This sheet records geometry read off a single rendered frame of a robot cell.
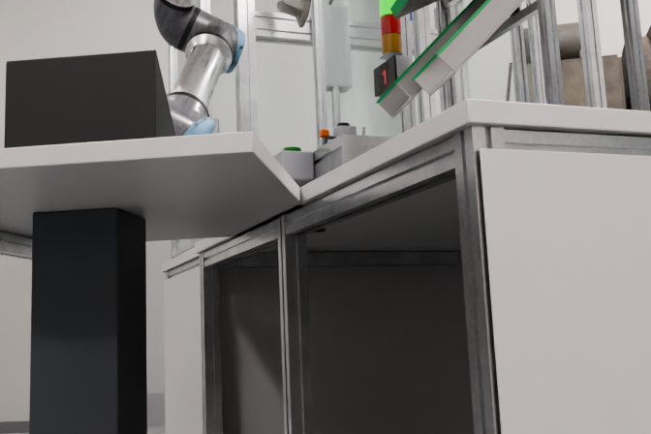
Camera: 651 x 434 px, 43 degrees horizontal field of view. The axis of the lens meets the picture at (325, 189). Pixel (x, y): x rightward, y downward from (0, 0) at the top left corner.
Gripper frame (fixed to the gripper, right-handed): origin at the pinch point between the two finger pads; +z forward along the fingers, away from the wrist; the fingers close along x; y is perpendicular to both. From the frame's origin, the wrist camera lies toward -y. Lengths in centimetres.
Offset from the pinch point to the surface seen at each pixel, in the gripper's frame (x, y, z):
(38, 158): 36, 53, 39
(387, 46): -22.3, -29.8, -4.9
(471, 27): 43.5, -12.1, 16.5
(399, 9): 18.9, -12.2, 3.6
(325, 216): 19.3, 4.9, 43.6
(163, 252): -439, -50, 0
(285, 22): -110, -34, -45
